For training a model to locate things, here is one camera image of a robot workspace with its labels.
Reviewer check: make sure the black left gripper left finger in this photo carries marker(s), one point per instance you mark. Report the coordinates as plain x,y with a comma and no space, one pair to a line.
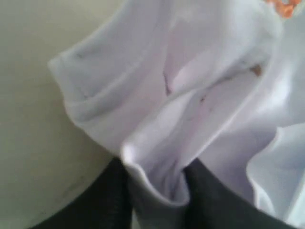
105,204

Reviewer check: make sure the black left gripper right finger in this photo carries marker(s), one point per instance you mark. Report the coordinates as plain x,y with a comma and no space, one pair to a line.
214,206

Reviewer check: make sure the white t-shirt red lettering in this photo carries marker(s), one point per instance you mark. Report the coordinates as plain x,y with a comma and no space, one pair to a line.
166,82

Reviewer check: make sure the orange clothing tag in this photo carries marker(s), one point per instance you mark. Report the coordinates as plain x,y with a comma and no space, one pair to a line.
287,8

